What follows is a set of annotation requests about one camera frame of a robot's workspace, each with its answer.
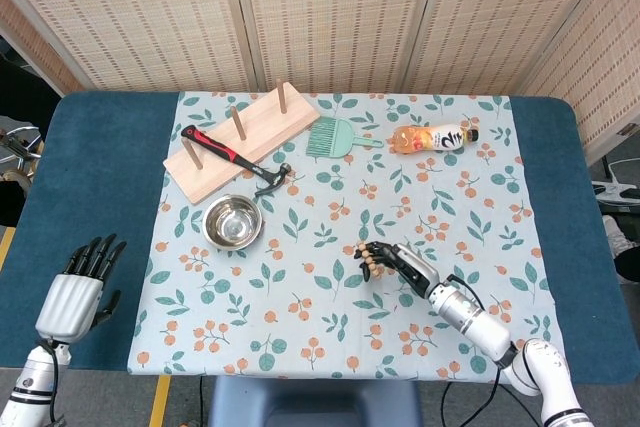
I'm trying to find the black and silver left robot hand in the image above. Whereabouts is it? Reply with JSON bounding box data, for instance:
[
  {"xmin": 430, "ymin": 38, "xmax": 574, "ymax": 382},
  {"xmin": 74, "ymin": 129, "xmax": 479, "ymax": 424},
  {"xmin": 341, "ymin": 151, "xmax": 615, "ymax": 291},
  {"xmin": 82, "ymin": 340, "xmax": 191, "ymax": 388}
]
[{"xmin": 34, "ymin": 233, "xmax": 128, "ymax": 346}]

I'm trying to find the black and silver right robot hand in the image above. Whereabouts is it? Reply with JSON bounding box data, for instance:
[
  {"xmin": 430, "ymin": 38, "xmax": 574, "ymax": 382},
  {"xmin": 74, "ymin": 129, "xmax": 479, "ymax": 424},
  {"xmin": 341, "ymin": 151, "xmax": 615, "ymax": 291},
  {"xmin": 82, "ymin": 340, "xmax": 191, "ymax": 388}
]
[{"xmin": 353, "ymin": 240, "xmax": 441, "ymax": 298}]

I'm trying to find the wooden bead bracelet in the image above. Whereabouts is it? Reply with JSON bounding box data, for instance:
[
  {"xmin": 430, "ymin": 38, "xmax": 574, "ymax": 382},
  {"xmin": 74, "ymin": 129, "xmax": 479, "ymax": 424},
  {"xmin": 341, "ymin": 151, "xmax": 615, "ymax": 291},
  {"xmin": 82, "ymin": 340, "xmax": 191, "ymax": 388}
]
[{"xmin": 353, "ymin": 242, "xmax": 384, "ymax": 282}]

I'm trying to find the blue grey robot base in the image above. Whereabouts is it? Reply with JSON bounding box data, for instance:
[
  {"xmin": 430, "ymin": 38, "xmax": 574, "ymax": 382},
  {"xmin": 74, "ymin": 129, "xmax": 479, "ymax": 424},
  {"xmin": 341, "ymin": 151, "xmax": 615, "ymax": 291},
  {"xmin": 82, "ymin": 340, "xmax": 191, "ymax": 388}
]
[{"xmin": 207, "ymin": 375, "xmax": 424, "ymax": 427}]

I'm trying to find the floral leaf print tablecloth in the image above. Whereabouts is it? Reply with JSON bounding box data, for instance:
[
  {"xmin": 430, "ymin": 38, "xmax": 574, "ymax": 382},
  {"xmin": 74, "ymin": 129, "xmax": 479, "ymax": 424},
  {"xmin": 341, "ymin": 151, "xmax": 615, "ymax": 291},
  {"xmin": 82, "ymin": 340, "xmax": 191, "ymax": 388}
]
[{"xmin": 125, "ymin": 90, "xmax": 571, "ymax": 382}]

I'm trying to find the orange drink bottle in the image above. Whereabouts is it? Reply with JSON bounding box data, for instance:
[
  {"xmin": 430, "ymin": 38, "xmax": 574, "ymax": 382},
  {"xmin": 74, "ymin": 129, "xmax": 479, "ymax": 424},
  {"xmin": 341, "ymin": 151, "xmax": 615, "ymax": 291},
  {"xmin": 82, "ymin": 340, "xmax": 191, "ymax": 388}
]
[{"xmin": 391, "ymin": 120, "xmax": 480, "ymax": 158}]

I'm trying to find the dark blue felt table cover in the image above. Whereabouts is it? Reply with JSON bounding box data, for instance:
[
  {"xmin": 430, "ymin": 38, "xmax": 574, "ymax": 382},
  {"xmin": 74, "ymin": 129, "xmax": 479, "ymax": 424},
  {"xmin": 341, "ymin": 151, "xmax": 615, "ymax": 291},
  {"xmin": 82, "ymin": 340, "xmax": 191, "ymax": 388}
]
[{"xmin": 0, "ymin": 90, "xmax": 640, "ymax": 386}]

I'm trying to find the mint green plastic brush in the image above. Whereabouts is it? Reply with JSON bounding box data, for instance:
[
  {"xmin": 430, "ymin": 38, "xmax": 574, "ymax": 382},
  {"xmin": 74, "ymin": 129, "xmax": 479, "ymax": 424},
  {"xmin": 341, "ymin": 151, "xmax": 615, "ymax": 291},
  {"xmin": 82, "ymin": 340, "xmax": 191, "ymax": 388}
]
[{"xmin": 305, "ymin": 116, "xmax": 386, "ymax": 159}]

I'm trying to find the stainless steel bowl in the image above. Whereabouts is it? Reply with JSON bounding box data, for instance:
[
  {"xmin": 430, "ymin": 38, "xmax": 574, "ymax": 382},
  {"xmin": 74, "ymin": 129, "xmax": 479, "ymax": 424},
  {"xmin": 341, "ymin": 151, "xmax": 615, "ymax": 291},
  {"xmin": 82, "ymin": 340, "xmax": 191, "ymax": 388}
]
[{"xmin": 202, "ymin": 194, "xmax": 264, "ymax": 252}]

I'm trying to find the wooden board with three pegs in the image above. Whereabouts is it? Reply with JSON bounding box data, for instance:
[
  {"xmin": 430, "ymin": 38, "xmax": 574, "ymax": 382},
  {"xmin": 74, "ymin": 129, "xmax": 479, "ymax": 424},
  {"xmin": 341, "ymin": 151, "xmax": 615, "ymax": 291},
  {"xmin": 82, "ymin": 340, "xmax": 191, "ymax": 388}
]
[{"xmin": 162, "ymin": 78, "xmax": 322, "ymax": 206}]

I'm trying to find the white shoe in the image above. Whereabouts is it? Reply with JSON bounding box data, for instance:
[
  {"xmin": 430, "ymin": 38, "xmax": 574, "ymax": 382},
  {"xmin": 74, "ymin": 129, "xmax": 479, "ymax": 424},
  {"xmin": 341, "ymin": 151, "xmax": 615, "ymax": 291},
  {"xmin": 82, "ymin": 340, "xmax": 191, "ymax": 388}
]
[{"xmin": 601, "ymin": 213, "xmax": 640, "ymax": 253}]

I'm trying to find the white stand base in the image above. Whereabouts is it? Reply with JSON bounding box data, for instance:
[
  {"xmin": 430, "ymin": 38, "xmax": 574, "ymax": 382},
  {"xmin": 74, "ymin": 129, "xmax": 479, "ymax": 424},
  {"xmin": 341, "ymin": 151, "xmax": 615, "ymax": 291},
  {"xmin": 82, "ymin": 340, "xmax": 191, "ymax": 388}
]
[{"xmin": 591, "ymin": 154, "xmax": 640, "ymax": 206}]

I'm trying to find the red and black claw hammer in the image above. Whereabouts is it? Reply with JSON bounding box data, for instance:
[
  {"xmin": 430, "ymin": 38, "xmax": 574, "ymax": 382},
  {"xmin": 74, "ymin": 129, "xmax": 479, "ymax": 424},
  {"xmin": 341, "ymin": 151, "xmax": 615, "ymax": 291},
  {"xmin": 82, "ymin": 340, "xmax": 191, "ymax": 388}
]
[{"xmin": 180, "ymin": 125, "xmax": 293, "ymax": 199}]

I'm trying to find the woven bamboo screen panel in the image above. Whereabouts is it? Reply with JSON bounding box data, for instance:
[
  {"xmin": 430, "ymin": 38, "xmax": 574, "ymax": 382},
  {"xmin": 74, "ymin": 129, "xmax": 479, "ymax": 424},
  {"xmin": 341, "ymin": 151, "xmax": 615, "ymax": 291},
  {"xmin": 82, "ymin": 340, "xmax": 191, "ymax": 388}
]
[
  {"xmin": 519, "ymin": 0, "xmax": 640, "ymax": 167},
  {"xmin": 228, "ymin": 0, "xmax": 445, "ymax": 95},
  {"xmin": 0, "ymin": 0, "xmax": 259, "ymax": 94},
  {"xmin": 402, "ymin": 0, "xmax": 621, "ymax": 96},
  {"xmin": 0, "ymin": 0, "xmax": 85, "ymax": 96}
]

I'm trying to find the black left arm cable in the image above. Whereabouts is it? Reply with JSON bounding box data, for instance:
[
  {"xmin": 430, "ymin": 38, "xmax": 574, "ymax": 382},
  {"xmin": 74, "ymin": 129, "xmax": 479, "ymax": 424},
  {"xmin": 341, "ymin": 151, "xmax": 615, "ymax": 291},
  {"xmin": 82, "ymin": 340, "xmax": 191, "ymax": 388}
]
[{"xmin": 35, "ymin": 339, "xmax": 66, "ymax": 426}]

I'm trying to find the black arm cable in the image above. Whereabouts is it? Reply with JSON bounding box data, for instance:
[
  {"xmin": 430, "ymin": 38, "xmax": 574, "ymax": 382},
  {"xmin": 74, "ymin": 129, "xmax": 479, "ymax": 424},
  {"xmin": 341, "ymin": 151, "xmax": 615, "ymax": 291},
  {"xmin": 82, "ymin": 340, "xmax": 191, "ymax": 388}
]
[
  {"xmin": 35, "ymin": 339, "xmax": 66, "ymax": 426},
  {"xmin": 446, "ymin": 274, "xmax": 521, "ymax": 427}
]

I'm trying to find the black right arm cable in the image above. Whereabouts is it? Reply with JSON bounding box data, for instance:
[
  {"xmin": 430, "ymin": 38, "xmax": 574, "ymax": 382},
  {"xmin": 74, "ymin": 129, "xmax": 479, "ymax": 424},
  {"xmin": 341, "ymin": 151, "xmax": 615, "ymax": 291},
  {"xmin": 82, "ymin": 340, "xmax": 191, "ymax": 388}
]
[{"xmin": 446, "ymin": 274, "xmax": 521, "ymax": 427}]

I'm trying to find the black floor cable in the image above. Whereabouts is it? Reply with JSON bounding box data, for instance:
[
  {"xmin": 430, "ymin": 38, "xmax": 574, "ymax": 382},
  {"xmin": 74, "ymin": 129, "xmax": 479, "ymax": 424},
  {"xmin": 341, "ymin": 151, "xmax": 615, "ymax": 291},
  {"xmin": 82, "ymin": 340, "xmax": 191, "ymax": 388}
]
[{"xmin": 438, "ymin": 380, "xmax": 454, "ymax": 427}]

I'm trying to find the shiny metal frame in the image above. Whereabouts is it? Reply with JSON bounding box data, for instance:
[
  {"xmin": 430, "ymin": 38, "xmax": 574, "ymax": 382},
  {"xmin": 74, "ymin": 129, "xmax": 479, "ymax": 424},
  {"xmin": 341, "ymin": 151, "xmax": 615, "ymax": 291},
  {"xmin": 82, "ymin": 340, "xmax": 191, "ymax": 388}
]
[{"xmin": 0, "ymin": 116, "xmax": 45, "ymax": 183}]

